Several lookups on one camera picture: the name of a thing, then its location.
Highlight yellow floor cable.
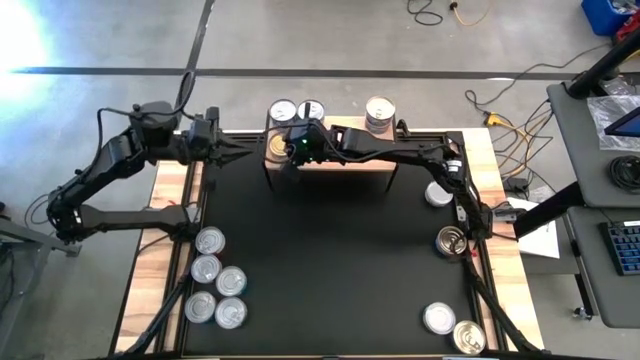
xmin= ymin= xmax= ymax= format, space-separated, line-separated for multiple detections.
xmin=448 ymin=1 xmax=490 ymax=28

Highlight teal can white text label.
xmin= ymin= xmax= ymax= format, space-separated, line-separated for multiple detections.
xmin=297 ymin=99 xmax=326 ymax=124

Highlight coiled black cable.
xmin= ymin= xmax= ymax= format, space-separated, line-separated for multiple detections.
xmin=607 ymin=154 xmax=640 ymax=194

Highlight red tin can white patch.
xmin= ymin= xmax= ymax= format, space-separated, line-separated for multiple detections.
xmin=194 ymin=226 xmax=227 ymax=256

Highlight black keyboard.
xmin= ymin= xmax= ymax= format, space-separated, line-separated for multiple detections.
xmin=598 ymin=219 xmax=640 ymax=277

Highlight white paper sheet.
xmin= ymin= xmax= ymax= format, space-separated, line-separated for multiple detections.
xmin=505 ymin=197 xmax=561 ymax=260

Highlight red object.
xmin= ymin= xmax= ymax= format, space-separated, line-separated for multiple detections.
xmin=615 ymin=22 xmax=640 ymax=44

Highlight green label tin can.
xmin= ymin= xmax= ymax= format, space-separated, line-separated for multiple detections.
xmin=190 ymin=254 xmax=223 ymax=285

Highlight black looped floor cable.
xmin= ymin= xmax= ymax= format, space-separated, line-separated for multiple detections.
xmin=23 ymin=193 xmax=51 ymax=227

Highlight blue plastic bin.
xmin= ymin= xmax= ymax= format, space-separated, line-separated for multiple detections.
xmin=580 ymin=0 xmax=639 ymax=37

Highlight clear plastic sheet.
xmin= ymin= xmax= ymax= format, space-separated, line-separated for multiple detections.
xmin=585 ymin=93 xmax=640 ymax=154

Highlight black desk leg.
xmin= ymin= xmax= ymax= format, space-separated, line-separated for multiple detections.
xmin=513 ymin=179 xmax=586 ymax=240

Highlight silver-lidded teal tin can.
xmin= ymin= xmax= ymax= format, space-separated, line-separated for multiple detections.
xmin=184 ymin=291 xmax=218 ymax=325

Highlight blue tablet screen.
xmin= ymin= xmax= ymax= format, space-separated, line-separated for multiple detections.
xmin=603 ymin=105 xmax=640 ymax=139

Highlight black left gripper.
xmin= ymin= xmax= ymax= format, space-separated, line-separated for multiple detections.
xmin=185 ymin=119 xmax=256 ymax=168

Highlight white-lidded tin can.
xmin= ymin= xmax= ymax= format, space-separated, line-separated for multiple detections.
xmin=422 ymin=301 xmax=457 ymax=336

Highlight pale teal tin can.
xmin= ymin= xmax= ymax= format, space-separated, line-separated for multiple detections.
xmin=215 ymin=265 xmax=248 ymax=298
xmin=424 ymin=180 xmax=454 ymax=208

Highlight black monitor pole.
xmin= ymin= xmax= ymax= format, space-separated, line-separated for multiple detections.
xmin=564 ymin=29 xmax=640 ymax=100

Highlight wooden shelf black metal legs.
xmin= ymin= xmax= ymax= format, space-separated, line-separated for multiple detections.
xmin=263 ymin=115 xmax=401 ymax=194

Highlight yellow extension cable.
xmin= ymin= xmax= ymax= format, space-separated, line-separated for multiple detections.
xmin=492 ymin=112 xmax=554 ymax=179

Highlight gold-lidded tin can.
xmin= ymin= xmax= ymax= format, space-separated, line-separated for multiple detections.
xmin=452 ymin=320 xmax=487 ymax=356
xmin=267 ymin=133 xmax=290 ymax=164

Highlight silver can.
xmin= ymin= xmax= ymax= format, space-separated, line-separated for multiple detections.
xmin=268 ymin=98 xmax=298 ymax=126

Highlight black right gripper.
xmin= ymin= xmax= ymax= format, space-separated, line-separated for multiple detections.
xmin=282 ymin=101 xmax=335 ymax=187

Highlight black power adapter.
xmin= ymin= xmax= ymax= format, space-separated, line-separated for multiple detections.
xmin=502 ymin=175 xmax=531 ymax=194

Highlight grey metal stand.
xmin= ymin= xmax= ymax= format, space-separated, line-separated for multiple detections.
xmin=0 ymin=199 xmax=84 ymax=360

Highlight black table mat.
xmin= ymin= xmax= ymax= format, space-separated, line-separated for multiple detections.
xmin=192 ymin=132 xmax=479 ymax=359

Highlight bronze-lidded tin can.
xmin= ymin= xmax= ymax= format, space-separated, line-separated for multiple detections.
xmin=434 ymin=225 xmax=469 ymax=258

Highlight grey desk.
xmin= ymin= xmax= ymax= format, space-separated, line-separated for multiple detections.
xmin=564 ymin=204 xmax=640 ymax=330
xmin=545 ymin=72 xmax=640 ymax=209

